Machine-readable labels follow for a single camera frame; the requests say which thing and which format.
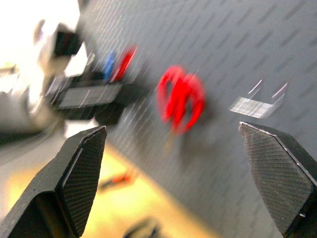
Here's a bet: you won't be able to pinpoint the black plastic cup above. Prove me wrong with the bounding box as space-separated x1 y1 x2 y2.
49 73 149 126

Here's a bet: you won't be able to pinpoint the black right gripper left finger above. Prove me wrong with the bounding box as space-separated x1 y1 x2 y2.
0 125 107 238

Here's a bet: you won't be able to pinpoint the metal wire pegboard hook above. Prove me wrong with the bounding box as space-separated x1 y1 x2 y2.
229 79 289 119

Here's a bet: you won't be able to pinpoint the gray perforated pegboard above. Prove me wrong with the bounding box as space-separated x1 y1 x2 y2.
76 0 317 238

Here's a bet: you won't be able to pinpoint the red handled scissors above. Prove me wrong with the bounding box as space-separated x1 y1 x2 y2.
155 64 207 151

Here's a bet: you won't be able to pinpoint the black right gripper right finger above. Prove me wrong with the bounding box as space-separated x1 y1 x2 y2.
238 121 317 238

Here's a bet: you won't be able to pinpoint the blue handled screwdriver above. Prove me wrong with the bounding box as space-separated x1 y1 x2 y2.
103 51 118 81

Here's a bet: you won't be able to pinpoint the orange black handled screwdriver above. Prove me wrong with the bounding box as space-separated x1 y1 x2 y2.
99 172 136 190

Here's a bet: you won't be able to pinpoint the red handled screwdriver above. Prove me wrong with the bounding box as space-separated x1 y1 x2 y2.
111 44 138 82

